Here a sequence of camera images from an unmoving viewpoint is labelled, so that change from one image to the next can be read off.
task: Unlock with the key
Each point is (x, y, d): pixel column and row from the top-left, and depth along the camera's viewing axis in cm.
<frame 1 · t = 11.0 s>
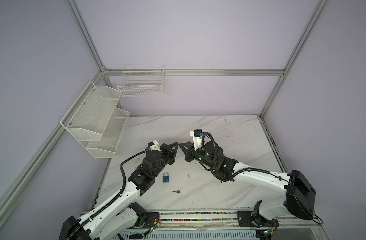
left hand: (179, 142, 72), fingers closed
right hand: (178, 145, 71), fingers closed
large blue padlock: (165, 179, 88), point 2 cm above the table
small silver key: (178, 191, 85), on the table

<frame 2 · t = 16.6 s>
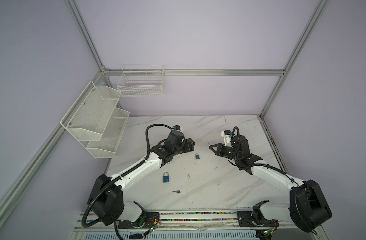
left hand: (189, 144, 81), fingers open
right hand: (209, 147, 82), fingers closed
small blue padlock: (197, 156, 99), on the table
the other named things where they were.

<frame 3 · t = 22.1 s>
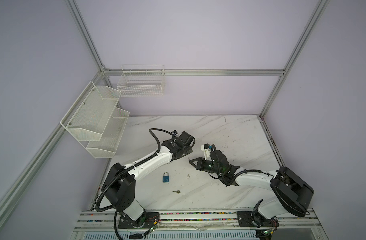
left hand: (186, 150, 85), fingers closed
right hand: (188, 163, 80), fingers closed
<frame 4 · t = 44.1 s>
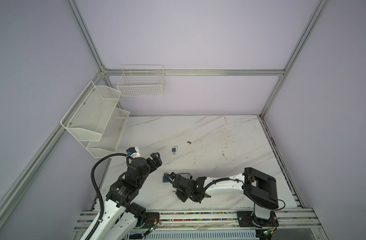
left hand: (152, 159, 74), fingers open
right hand: (177, 191, 82), fingers closed
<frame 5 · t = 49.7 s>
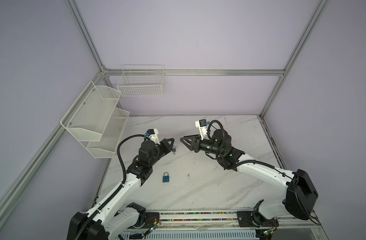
left hand: (174, 140, 76), fingers closed
right hand: (181, 140, 69), fingers open
